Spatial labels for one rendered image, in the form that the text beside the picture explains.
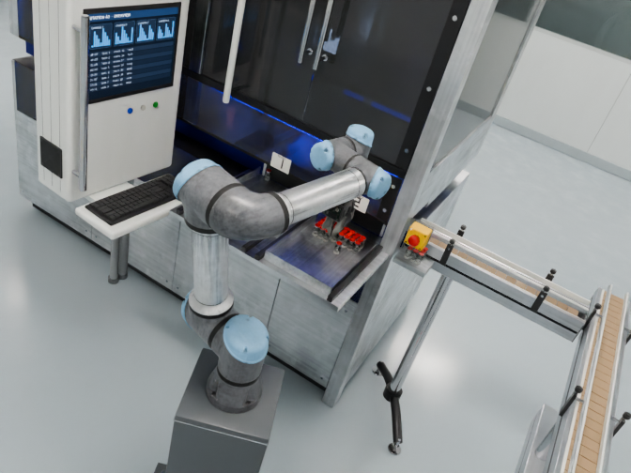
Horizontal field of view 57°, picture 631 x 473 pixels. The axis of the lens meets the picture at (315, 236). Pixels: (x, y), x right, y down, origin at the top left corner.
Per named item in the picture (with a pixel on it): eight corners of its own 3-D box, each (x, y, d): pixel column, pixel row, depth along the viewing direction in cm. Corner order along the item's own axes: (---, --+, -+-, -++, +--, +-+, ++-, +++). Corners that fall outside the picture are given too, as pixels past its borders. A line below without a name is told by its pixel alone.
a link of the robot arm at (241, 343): (236, 391, 145) (245, 354, 138) (204, 357, 152) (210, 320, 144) (271, 371, 153) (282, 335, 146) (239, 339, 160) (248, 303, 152)
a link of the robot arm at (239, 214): (245, 222, 111) (400, 164, 142) (211, 194, 116) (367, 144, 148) (238, 268, 118) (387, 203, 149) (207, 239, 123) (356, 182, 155)
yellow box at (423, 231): (410, 235, 213) (417, 219, 209) (427, 243, 211) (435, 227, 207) (402, 242, 207) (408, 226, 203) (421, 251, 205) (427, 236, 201)
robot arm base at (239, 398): (254, 419, 152) (261, 395, 146) (198, 404, 151) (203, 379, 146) (266, 376, 164) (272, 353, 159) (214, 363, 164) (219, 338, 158)
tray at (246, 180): (258, 174, 239) (260, 166, 237) (311, 201, 231) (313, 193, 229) (206, 202, 213) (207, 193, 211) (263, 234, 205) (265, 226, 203)
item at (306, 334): (147, 157, 401) (159, 30, 353) (412, 301, 339) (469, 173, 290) (19, 207, 324) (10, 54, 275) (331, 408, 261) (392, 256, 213)
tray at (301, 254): (314, 221, 220) (315, 213, 218) (373, 252, 212) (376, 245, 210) (263, 258, 193) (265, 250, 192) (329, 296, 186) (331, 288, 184)
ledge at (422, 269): (406, 246, 225) (407, 241, 224) (436, 261, 221) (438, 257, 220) (392, 261, 214) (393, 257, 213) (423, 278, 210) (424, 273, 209)
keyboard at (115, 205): (168, 176, 235) (168, 171, 234) (192, 191, 230) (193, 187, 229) (84, 207, 205) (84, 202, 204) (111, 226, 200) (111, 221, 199)
